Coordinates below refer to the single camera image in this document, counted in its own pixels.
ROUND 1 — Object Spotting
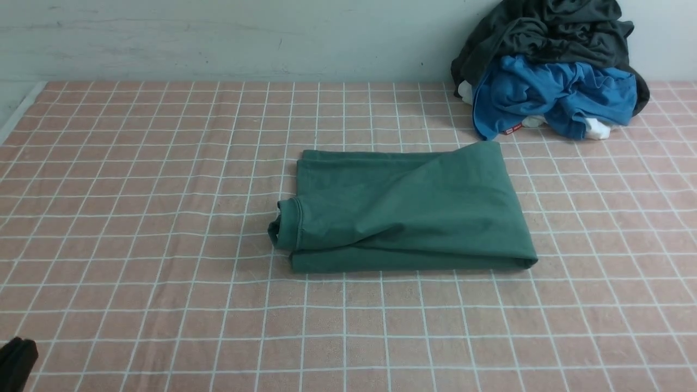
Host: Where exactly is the blue crumpled garment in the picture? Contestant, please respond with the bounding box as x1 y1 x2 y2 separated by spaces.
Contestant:
472 54 638 140

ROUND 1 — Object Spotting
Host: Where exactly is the dark grey crumpled garment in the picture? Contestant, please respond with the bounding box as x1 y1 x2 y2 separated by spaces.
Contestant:
450 1 651 115

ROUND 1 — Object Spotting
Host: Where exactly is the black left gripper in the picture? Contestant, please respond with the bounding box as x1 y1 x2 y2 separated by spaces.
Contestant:
1 337 38 392

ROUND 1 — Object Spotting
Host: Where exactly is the green long-sleeve shirt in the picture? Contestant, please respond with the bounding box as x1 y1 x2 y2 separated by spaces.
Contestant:
268 141 539 274

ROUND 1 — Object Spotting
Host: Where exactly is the pink checkered tablecloth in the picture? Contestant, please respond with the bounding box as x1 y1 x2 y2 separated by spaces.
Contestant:
1 82 696 391

